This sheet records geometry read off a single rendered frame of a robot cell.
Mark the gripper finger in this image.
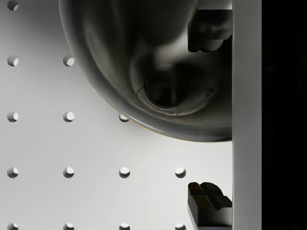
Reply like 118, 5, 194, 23
187, 9, 233, 53
187, 181, 233, 228

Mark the yellow mug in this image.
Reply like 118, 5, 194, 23
58, 0, 233, 143

